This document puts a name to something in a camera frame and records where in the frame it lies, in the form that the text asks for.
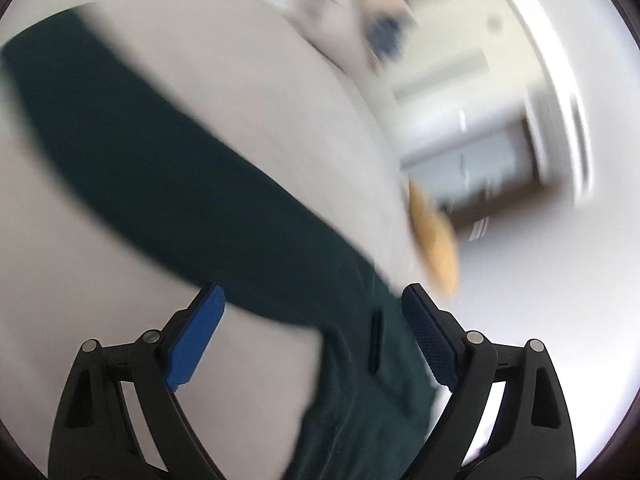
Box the blue jeans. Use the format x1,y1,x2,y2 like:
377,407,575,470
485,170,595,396
366,12,412,59

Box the yellow pillow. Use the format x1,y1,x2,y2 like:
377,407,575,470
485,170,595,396
408,180,461,302

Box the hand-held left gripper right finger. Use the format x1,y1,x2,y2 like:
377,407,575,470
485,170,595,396
401,282,593,480

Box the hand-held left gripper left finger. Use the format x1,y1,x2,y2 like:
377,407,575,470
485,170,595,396
48,282,227,480

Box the dark green garment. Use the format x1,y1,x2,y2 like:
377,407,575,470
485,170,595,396
2,7,453,480

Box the white bed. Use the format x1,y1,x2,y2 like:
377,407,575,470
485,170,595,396
0,0,441,480

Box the white wardrobe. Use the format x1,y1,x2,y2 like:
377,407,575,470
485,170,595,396
385,0,598,243

